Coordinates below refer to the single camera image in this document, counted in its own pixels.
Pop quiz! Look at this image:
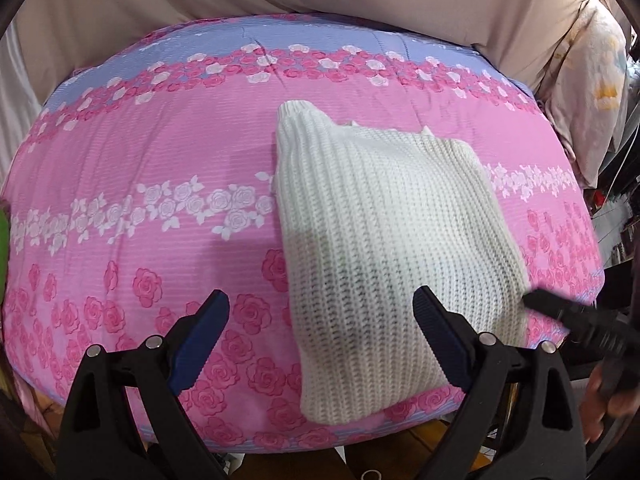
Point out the white red black knit sweater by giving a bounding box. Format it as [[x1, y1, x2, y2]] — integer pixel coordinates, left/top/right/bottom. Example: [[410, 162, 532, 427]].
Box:
[[274, 100, 532, 425]]

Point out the person's right hand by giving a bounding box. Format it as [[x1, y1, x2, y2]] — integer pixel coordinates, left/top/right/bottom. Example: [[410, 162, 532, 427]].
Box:
[[582, 365, 640, 443]]

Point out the green cloth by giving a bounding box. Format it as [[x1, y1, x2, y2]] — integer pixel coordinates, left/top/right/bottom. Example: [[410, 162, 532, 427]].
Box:
[[0, 210, 12, 281]]

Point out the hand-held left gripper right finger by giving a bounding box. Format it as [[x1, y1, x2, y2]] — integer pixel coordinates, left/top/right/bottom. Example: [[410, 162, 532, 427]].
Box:
[[412, 285, 587, 480]]

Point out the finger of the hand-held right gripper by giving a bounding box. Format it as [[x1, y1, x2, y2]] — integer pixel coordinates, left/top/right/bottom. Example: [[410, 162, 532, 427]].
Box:
[[522, 287, 601, 332]]

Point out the floral pillow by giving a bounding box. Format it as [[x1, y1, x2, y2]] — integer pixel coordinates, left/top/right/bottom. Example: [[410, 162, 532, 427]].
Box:
[[537, 0, 633, 188]]

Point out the white curtain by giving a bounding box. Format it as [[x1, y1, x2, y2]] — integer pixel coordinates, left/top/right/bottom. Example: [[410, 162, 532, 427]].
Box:
[[0, 35, 43, 171]]

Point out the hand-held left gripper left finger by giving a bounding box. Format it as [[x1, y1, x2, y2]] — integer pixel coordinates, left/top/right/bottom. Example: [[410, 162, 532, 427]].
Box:
[[59, 289, 231, 480]]

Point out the pink floral blanket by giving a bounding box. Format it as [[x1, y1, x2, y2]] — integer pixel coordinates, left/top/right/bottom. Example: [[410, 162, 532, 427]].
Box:
[[0, 12, 608, 456]]

